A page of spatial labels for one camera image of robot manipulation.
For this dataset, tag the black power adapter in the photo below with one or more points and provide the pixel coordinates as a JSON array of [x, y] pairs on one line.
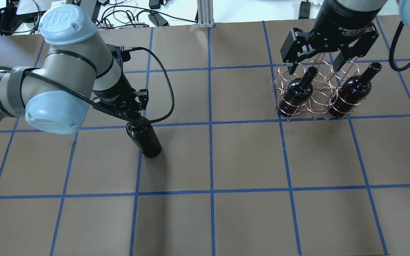
[[157, 19]]

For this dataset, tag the dark wine bottle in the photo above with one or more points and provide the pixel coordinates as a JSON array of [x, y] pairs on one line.
[[144, 136]]

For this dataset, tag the copper wire wine basket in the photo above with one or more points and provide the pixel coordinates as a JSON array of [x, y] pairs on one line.
[[325, 85]]

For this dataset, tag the dark bottle under basket handle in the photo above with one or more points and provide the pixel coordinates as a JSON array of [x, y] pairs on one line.
[[353, 91]]

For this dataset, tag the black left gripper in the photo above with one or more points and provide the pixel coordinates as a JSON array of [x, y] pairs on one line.
[[115, 93]]

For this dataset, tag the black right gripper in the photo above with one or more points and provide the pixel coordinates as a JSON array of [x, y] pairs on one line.
[[343, 22]]

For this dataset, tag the aluminium frame post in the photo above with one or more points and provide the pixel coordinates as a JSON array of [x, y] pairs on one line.
[[205, 14]]

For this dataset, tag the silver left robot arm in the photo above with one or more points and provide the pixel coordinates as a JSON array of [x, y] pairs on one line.
[[79, 71]]

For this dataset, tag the dark bottle at basket corner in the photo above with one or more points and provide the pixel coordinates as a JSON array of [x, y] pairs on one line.
[[297, 94]]

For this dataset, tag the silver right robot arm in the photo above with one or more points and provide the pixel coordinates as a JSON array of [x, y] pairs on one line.
[[343, 26]]

